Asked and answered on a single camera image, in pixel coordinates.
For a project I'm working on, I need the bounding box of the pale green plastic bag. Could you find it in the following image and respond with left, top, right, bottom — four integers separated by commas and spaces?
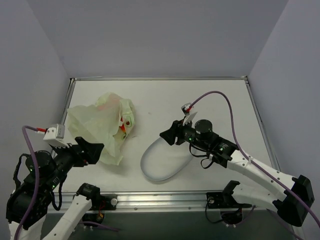
67, 92, 136, 166

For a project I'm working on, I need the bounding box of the orange fake mango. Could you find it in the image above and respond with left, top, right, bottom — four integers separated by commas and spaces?
119, 117, 130, 133

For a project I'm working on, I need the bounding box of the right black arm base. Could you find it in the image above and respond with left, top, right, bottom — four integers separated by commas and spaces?
204, 180, 255, 228

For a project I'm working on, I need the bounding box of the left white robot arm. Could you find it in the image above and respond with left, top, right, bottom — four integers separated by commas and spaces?
6, 137, 104, 240

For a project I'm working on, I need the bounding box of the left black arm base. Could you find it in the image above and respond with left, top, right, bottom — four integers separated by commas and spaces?
76, 183, 118, 224

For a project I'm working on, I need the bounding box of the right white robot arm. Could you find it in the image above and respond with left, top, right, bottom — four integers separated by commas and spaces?
159, 119, 315, 227

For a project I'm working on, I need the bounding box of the white oval plate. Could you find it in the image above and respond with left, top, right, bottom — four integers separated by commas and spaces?
140, 137, 193, 182

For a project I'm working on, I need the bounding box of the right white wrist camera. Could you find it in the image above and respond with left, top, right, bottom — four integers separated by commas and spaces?
181, 103, 198, 126

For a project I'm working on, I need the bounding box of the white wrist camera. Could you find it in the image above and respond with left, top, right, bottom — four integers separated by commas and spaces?
43, 124, 70, 151
181, 103, 198, 126

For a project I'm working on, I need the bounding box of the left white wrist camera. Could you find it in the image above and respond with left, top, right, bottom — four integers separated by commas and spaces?
43, 124, 70, 151

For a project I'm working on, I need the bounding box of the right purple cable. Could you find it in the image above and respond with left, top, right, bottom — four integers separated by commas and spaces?
189, 90, 320, 228

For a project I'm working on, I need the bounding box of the aluminium front rail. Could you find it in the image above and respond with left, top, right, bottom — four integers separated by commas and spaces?
47, 191, 276, 215

